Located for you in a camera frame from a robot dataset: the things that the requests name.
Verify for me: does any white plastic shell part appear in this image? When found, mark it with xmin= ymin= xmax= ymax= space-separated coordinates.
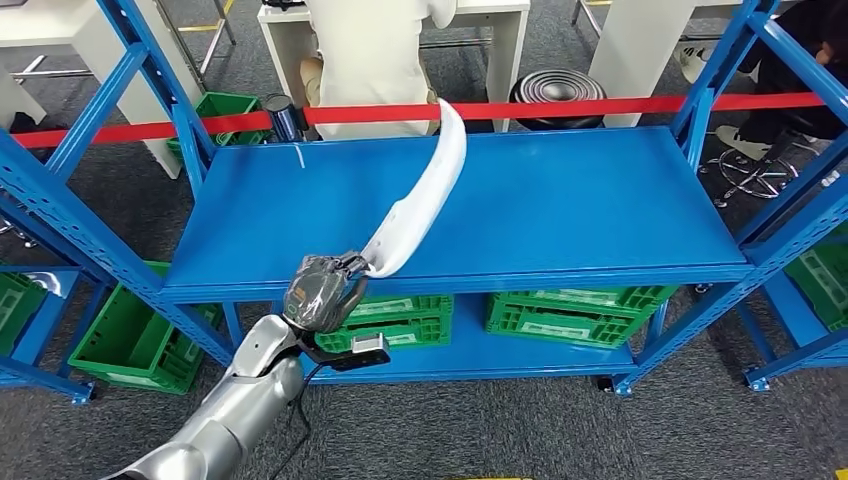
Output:
xmin=359 ymin=97 xmax=468 ymax=280

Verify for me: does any blue metal shelf rack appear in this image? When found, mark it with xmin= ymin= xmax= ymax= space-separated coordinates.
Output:
xmin=741 ymin=225 xmax=848 ymax=393
xmin=0 ymin=0 xmax=848 ymax=399
xmin=0 ymin=264 xmax=97 ymax=407

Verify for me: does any green plastic crate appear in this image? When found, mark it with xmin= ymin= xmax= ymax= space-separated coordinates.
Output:
xmin=0 ymin=272 xmax=48 ymax=359
xmin=484 ymin=284 xmax=680 ymax=350
xmin=67 ymin=260 xmax=225 ymax=397
xmin=314 ymin=294 xmax=456 ymax=354
xmin=165 ymin=91 xmax=263 ymax=164
xmin=783 ymin=241 xmax=848 ymax=335

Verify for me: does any person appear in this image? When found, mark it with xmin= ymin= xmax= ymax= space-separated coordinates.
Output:
xmin=675 ymin=0 xmax=848 ymax=162
xmin=299 ymin=0 xmax=460 ymax=142

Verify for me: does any white desk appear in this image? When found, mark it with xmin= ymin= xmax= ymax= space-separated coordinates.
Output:
xmin=0 ymin=0 xmax=203 ymax=181
xmin=256 ymin=0 xmax=532 ymax=134
xmin=587 ymin=0 xmax=743 ymax=129

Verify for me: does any black round stool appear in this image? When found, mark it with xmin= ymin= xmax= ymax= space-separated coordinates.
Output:
xmin=508 ymin=69 xmax=607 ymax=132
xmin=698 ymin=112 xmax=843 ymax=210

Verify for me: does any red barrier belt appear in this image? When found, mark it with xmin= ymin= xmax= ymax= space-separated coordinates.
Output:
xmin=11 ymin=110 xmax=274 ymax=150
xmin=303 ymin=91 xmax=826 ymax=127

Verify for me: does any black bag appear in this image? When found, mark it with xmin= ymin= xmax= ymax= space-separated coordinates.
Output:
xmin=7 ymin=111 xmax=51 ymax=134

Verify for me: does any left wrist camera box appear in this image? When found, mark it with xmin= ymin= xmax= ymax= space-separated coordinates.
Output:
xmin=301 ymin=333 xmax=392 ymax=372

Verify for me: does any dark barrier post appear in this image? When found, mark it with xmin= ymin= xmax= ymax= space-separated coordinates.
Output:
xmin=263 ymin=93 xmax=309 ymax=144

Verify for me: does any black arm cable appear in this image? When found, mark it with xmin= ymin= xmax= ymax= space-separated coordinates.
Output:
xmin=268 ymin=367 xmax=316 ymax=480

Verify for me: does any grey metal table frame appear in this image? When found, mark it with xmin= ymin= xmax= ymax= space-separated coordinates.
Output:
xmin=155 ymin=0 xmax=238 ymax=74

